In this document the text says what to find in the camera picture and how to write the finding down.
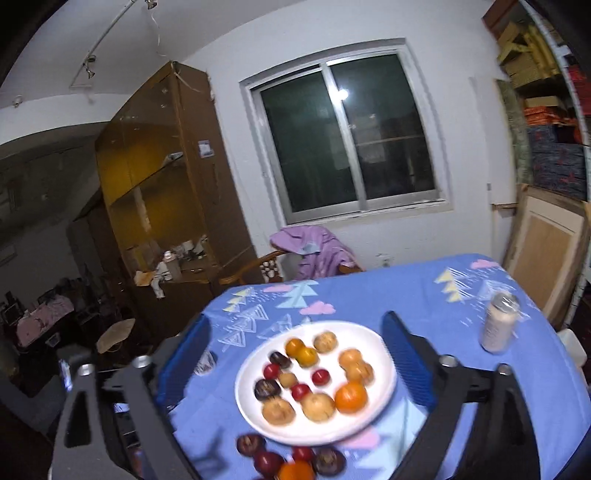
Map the white paper cup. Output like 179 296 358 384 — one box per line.
194 351 218 377

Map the tan woven fan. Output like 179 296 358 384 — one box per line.
96 318 136 354

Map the purple jacket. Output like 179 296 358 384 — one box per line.
269 224 365 280

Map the blue printed tablecloth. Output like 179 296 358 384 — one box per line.
168 253 580 480

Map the white beverage can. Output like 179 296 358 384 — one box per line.
479 292 522 355

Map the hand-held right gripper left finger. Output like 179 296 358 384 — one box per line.
48 314 213 480

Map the ceiling track light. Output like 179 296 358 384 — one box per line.
69 0 160 88

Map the brown wooden glass cabinet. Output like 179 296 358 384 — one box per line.
69 61 259 342

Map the shelf of stacked boxes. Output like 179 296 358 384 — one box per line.
482 0 591 199

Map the white stool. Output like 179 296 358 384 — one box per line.
556 329 588 370

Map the white metal shelf rack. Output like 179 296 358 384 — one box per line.
517 0 591 324

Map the green patterned board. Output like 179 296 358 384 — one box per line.
496 78 532 185

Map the pink floral cloth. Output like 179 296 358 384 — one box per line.
16 295 77 347

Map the large orange tangerine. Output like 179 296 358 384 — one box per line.
335 381 369 415

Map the medium orange tangerine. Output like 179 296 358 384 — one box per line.
277 460 315 480

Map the wooden chair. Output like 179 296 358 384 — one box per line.
218 249 363 284

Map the white framed sliding window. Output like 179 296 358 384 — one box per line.
239 38 451 227

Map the white oval plate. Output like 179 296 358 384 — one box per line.
235 320 399 446

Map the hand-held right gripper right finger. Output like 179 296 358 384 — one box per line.
381 311 541 480

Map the wooden picture frame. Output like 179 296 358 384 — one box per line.
501 185 591 324

